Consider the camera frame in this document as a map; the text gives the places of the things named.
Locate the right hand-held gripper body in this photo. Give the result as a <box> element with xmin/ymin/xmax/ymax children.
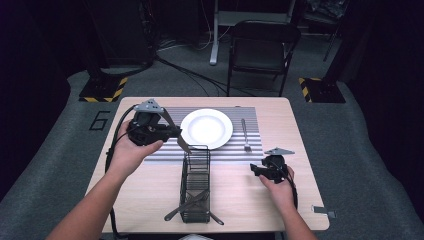
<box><xmin>260</xmin><ymin>147</ymin><xmax>296</xmax><ymax>185</ymax></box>

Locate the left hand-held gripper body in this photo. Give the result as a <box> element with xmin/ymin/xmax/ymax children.
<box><xmin>125</xmin><ymin>98</ymin><xmax>172</xmax><ymax>147</ymax></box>

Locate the grey metal knife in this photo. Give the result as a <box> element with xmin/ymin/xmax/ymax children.
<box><xmin>161</xmin><ymin>108</ymin><xmax>193</xmax><ymax>156</ymax></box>

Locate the grey metal fork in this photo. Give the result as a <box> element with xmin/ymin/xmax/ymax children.
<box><xmin>240</xmin><ymin>118</ymin><xmax>253</xmax><ymax>153</ymax></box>

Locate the black wire cutlery caddy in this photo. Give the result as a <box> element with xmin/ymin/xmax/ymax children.
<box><xmin>178</xmin><ymin>144</ymin><xmax>212</xmax><ymax>224</ymax></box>

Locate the person's right hand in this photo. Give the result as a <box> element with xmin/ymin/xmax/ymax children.
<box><xmin>258</xmin><ymin>165</ymin><xmax>298</xmax><ymax>215</ymax></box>

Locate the person's left hand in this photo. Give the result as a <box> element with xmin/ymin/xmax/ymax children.
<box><xmin>105</xmin><ymin>119</ymin><xmax>165</xmax><ymax>183</ymax></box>

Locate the grey striped placemat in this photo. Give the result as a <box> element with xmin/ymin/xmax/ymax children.
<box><xmin>144</xmin><ymin>106</ymin><xmax>266</xmax><ymax>165</ymax></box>

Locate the white round plate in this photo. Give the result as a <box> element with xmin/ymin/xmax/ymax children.
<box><xmin>180</xmin><ymin>108</ymin><xmax>234</xmax><ymax>151</ymax></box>

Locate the black stand base hazard tape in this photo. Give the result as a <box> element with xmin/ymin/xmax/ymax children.
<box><xmin>78</xmin><ymin>76</ymin><xmax>129</xmax><ymax>104</ymax></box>
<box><xmin>298</xmin><ymin>76</ymin><xmax>347</xmax><ymax>104</ymax></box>

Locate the dark cutlery piece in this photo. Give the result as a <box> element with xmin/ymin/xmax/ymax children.
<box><xmin>183</xmin><ymin>195</ymin><xmax>225</xmax><ymax>226</ymax></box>
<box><xmin>163</xmin><ymin>191</ymin><xmax>210</xmax><ymax>222</ymax></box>

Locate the person's white clothing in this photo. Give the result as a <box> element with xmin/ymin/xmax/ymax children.
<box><xmin>179</xmin><ymin>233</ymin><xmax>216</xmax><ymax>240</ymax></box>

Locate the black cabinet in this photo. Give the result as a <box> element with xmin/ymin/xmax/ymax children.
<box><xmin>83</xmin><ymin>0</ymin><xmax>158</xmax><ymax>68</ymax></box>

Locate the black folding chair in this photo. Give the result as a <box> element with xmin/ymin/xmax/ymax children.
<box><xmin>226</xmin><ymin>19</ymin><xmax>302</xmax><ymax>98</ymax></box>

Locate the right hand-held gripper black cable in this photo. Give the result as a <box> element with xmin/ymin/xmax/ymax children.
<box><xmin>271</xmin><ymin>159</ymin><xmax>299</xmax><ymax>210</ymax></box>

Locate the hand-held gripper black cable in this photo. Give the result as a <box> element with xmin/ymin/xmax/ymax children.
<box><xmin>104</xmin><ymin>103</ymin><xmax>139</xmax><ymax>240</ymax></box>
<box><xmin>271</xmin><ymin>159</ymin><xmax>299</xmax><ymax>210</ymax></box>

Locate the left hand-held gripper black cable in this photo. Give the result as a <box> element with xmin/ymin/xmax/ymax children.
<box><xmin>104</xmin><ymin>103</ymin><xmax>139</xmax><ymax>240</ymax></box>

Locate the black floor cable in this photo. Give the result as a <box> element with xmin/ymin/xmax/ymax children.
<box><xmin>155</xmin><ymin>55</ymin><xmax>258</xmax><ymax>98</ymax></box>

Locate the grey metal table bracket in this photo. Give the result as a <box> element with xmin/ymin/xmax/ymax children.
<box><xmin>311</xmin><ymin>204</ymin><xmax>337</xmax><ymax>220</ymax></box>

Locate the white floor cable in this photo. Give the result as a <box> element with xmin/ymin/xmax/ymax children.
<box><xmin>157</xmin><ymin>19</ymin><xmax>231</xmax><ymax>53</ymax></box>

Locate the white metal desk frame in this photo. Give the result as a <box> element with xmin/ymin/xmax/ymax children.
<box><xmin>208</xmin><ymin>0</ymin><xmax>298</xmax><ymax>66</ymax></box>

